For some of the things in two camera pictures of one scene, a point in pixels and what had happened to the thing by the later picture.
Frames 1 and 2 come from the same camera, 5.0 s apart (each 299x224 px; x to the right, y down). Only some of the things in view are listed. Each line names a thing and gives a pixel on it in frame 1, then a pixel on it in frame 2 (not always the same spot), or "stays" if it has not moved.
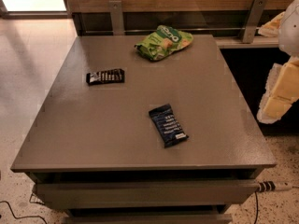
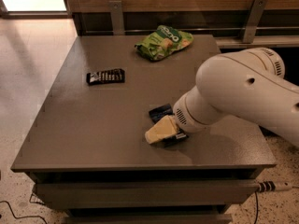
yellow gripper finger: [281, 91] -> [163, 129]
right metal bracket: [259, 6] stays
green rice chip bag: [160, 43] stays
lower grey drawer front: [148, 218] stays
